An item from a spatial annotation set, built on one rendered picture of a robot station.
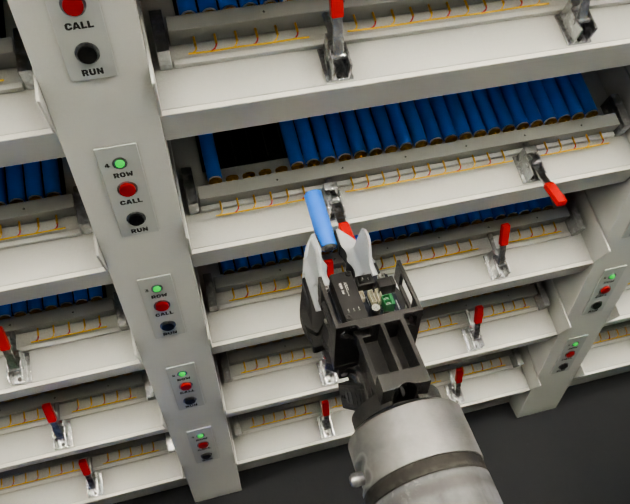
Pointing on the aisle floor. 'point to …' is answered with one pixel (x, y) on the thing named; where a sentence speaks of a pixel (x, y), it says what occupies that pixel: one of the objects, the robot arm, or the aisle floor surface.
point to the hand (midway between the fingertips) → (328, 248)
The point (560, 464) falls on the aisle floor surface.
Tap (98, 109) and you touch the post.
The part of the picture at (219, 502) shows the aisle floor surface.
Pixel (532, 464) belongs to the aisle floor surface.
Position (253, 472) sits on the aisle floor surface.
